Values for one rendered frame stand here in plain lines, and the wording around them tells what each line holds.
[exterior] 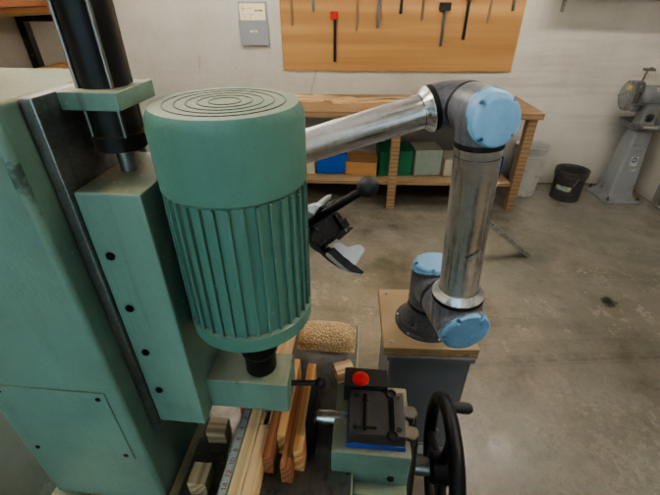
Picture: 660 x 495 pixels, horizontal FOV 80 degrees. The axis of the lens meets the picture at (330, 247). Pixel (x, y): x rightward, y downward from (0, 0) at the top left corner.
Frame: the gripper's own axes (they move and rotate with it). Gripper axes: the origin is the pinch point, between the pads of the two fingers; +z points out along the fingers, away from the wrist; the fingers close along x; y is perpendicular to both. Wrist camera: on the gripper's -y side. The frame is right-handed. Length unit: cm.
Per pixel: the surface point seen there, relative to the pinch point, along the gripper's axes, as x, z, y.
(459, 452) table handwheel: 37.1, 15.4, -7.5
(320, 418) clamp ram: 24.1, -0.2, -21.1
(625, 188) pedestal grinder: 216, -132, 309
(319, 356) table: 27.8, -18.7, -12.4
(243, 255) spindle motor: -13.9, 13.3, -15.4
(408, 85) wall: 46, -240, 222
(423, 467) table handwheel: 45.8, 6.5, -12.7
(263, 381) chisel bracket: 9.9, -0.4, -24.0
